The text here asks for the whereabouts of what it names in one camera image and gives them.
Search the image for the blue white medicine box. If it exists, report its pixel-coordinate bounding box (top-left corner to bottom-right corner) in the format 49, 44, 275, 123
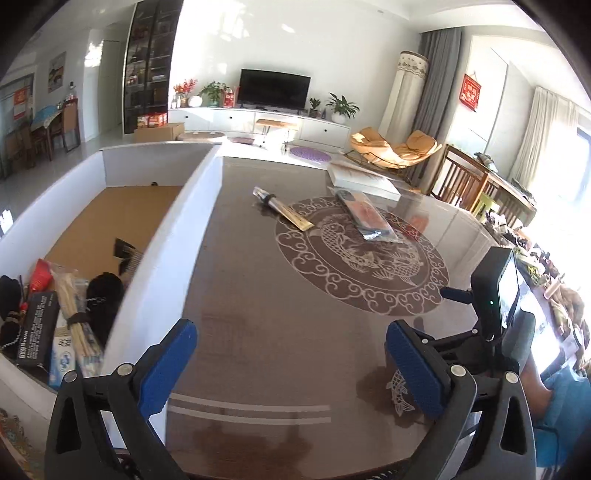
49, 312, 75, 390

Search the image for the purple round mat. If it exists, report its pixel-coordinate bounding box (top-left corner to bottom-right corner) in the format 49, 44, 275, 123
290, 146, 332, 163

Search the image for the orange lounge chair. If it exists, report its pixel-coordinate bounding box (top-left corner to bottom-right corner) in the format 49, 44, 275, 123
349, 127, 442, 170

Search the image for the red wall hanging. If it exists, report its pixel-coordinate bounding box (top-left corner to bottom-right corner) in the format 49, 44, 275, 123
459, 74, 481, 111

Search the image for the clear packaged pink item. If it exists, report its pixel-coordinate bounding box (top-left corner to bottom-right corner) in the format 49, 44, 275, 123
335, 189, 404, 244

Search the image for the cardboard box on floor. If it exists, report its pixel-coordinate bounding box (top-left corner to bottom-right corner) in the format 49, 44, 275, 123
133, 122, 185, 143

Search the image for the black sock bundle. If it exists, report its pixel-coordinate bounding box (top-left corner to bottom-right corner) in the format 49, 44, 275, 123
86, 272, 124, 348

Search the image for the wooden chair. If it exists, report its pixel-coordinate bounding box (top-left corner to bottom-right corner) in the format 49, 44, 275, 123
429, 145, 537, 228

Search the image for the white standing air conditioner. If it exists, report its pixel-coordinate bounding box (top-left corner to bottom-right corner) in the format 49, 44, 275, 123
379, 51, 429, 145

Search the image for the red flower vase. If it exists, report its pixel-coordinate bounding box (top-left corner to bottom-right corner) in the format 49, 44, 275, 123
173, 79, 197, 108

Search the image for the white tv cabinet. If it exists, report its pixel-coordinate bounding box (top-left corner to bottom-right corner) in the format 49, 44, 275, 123
168, 107, 351, 150

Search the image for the white flat box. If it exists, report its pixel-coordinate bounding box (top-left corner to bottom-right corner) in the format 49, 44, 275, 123
327, 162, 401, 201

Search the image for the red gift pouch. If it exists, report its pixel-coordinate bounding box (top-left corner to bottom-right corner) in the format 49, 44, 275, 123
19, 259, 53, 318

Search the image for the white foam organizer box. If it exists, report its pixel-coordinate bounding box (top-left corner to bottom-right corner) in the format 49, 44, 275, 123
0, 140, 226, 455

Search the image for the black hair comb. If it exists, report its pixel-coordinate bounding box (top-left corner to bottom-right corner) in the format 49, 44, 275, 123
113, 238, 143, 276

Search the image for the grey curtain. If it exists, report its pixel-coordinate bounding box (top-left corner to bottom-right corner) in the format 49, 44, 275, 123
410, 27, 463, 186

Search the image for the dark glass display cabinet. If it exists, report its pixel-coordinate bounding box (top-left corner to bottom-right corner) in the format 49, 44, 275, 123
123, 0, 183, 134

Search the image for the black knit hat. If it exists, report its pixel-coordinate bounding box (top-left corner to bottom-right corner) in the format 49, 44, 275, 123
0, 275, 21, 359

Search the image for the black flat television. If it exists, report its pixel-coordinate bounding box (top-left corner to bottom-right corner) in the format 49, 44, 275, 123
236, 69, 311, 110

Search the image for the person's right hand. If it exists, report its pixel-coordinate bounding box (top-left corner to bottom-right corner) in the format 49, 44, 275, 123
520, 354, 553, 422

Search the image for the black odor removing bar box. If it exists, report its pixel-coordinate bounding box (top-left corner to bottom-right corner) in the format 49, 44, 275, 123
16, 291, 60, 369

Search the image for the green potted plant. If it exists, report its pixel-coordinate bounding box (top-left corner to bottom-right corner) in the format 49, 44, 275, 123
327, 92, 360, 124

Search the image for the bamboo sticks packet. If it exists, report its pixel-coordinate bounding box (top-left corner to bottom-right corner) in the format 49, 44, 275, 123
49, 262, 103, 378

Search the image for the floral patterned cloth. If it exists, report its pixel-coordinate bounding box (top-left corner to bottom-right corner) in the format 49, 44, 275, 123
1, 409, 45, 479

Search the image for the dining table with chairs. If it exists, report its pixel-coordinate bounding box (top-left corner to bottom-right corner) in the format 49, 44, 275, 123
1, 98, 82, 176

